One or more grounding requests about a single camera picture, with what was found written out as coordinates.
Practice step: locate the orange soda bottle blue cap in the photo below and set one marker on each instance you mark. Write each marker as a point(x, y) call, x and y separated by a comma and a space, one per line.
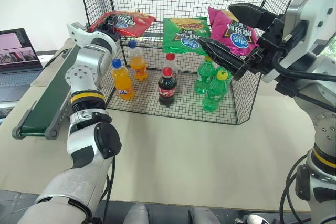
point(122, 82)
point(137, 64)

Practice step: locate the cola bottle red cap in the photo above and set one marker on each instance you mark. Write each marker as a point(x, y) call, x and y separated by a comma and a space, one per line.
point(172, 62)
point(167, 90)

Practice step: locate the green soda bottle yellow cap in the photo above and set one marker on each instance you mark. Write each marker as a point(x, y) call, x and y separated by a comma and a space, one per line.
point(203, 77)
point(214, 95)

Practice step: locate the small white rounded object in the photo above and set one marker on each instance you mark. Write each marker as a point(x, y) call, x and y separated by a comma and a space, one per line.
point(254, 219)

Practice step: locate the red chips bag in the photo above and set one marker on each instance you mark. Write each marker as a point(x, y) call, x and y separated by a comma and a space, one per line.
point(136, 23)

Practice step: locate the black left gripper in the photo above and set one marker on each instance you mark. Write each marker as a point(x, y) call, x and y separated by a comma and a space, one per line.
point(109, 29)

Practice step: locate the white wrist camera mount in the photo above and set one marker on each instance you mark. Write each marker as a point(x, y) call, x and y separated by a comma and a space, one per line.
point(78, 36)
point(312, 11)

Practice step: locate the open laptop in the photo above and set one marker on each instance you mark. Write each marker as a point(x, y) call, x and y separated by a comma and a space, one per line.
point(15, 77)

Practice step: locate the green chips bag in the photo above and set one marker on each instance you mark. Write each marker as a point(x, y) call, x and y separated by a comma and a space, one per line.
point(181, 37)

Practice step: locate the pink chips bag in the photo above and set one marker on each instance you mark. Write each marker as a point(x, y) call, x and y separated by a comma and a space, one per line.
point(225, 24)

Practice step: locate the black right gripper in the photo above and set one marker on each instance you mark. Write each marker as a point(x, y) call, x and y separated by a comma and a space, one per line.
point(267, 51)

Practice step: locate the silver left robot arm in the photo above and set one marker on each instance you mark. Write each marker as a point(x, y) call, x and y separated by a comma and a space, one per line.
point(84, 140)

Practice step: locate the green conveyor belt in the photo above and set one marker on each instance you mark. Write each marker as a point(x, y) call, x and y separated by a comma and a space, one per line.
point(50, 98)

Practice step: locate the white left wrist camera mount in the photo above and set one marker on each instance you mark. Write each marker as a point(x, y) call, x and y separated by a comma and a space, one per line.
point(78, 36)

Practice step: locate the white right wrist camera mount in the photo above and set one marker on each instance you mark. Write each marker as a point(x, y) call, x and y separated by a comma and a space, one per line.
point(312, 11)

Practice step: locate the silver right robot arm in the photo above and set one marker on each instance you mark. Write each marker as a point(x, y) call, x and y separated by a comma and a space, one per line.
point(325, 140)

